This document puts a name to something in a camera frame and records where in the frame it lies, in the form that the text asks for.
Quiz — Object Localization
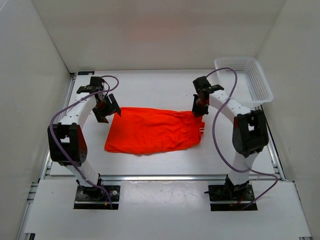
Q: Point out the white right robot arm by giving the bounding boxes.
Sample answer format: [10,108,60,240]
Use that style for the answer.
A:
[192,76,269,200]

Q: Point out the orange shorts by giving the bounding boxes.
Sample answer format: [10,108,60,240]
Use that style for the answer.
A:
[104,107,205,155]

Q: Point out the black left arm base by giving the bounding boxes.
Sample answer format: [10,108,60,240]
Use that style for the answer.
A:
[73,179,121,210]

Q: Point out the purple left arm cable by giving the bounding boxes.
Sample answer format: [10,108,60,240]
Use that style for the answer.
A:
[49,75,120,210]

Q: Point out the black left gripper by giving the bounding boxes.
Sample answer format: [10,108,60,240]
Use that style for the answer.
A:
[92,93,121,124]

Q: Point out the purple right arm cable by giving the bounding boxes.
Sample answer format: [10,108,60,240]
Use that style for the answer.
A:
[205,67,280,211]

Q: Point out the black corner bracket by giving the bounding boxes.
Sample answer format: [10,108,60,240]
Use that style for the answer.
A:
[77,71,95,76]

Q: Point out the right side aluminium rail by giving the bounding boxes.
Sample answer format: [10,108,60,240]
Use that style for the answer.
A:
[253,121,287,181]

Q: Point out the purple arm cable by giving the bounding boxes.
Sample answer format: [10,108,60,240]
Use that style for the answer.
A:
[49,75,120,210]
[205,67,280,211]

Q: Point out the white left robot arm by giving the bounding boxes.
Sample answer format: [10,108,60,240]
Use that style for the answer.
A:
[47,75,121,200]

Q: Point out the white plastic mesh basket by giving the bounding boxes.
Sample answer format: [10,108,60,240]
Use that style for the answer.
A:
[214,56,274,109]

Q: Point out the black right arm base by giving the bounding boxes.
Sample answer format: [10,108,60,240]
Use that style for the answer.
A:
[204,175,258,212]

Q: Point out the left side aluminium rail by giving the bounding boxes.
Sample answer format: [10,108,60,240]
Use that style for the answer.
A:
[37,72,78,182]

